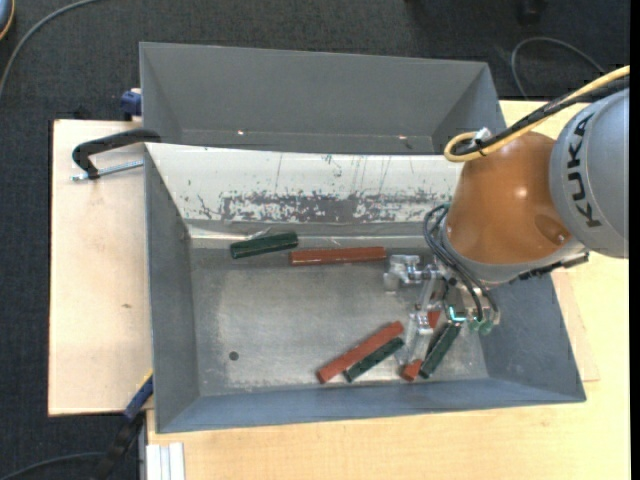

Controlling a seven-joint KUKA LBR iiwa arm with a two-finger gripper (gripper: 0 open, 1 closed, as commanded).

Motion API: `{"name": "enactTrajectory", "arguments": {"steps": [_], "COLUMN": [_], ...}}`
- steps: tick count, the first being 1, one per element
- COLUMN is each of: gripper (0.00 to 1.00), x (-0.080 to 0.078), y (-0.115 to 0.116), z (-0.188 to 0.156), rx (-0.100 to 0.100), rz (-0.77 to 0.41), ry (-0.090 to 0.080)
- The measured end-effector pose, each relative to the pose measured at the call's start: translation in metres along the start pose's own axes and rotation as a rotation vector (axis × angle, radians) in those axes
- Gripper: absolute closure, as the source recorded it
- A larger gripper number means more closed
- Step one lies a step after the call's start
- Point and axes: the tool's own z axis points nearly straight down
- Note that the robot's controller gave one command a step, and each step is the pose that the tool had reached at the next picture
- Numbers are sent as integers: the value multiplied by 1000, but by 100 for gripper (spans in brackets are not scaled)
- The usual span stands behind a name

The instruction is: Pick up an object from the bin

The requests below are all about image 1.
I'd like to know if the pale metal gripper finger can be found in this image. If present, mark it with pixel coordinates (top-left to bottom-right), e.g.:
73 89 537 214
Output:
416 313 437 364
402 311 422 367

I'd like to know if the dark green flat block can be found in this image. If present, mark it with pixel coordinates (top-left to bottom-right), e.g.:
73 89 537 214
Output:
230 231 300 261
418 321 463 381
341 336 407 384

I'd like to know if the red-brown flat block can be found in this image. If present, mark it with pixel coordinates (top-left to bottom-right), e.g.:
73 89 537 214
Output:
398 309 443 383
315 320 406 386
288 246 389 268

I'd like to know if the grey metal bin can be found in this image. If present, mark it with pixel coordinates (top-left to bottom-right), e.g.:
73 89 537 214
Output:
138 41 587 435

